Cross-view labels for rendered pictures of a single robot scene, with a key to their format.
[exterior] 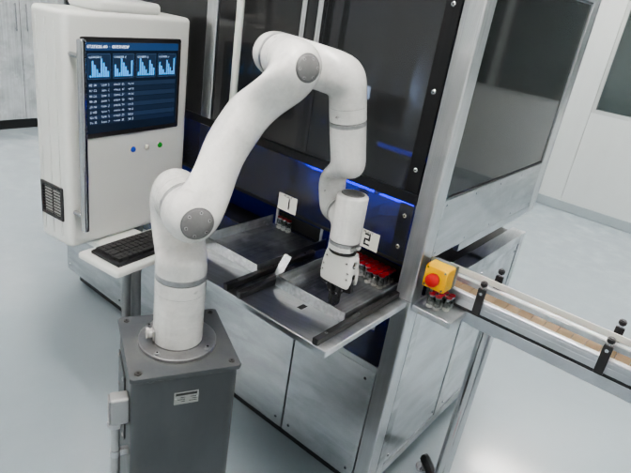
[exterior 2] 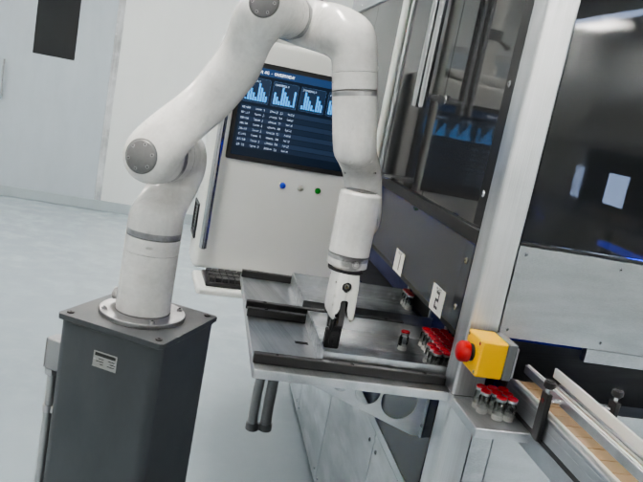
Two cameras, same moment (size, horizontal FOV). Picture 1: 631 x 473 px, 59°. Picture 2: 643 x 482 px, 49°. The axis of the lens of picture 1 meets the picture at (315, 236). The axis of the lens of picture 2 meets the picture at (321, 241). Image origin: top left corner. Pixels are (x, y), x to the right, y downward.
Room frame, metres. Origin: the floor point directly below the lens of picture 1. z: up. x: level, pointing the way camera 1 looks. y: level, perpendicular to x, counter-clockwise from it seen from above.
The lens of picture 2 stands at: (0.29, -1.00, 1.40)
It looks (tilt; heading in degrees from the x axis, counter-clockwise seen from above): 11 degrees down; 43
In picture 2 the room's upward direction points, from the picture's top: 11 degrees clockwise
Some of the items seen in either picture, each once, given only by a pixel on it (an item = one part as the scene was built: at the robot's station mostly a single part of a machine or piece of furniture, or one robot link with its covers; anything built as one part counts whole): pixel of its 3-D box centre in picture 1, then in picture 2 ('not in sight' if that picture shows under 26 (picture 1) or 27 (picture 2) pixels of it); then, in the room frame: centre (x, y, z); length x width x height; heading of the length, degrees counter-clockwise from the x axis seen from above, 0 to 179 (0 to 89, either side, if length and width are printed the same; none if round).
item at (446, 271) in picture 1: (439, 275); (488, 354); (1.46, -0.38, 1.00); 0.08 x 0.07 x 0.07; 144
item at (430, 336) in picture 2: (363, 269); (434, 349); (1.60, -0.17, 0.90); 0.18 x 0.02 x 0.05; 54
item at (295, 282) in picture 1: (343, 282); (387, 346); (1.52, -0.11, 0.90); 0.34 x 0.26 x 0.04; 144
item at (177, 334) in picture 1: (178, 309); (147, 274); (1.14, 0.30, 0.95); 0.19 x 0.19 x 0.18
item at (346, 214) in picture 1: (347, 215); (355, 221); (1.36, -0.08, 1.18); 0.09 x 0.08 x 0.13; 30
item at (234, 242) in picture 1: (265, 241); (357, 300); (1.72, 0.17, 0.90); 0.34 x 0.26 x 0.04; 144
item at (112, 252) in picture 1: (152, 240); (267, 282); (1.75, 0.57, 0.82); 0.40 x 0.14 x 0.02; 150
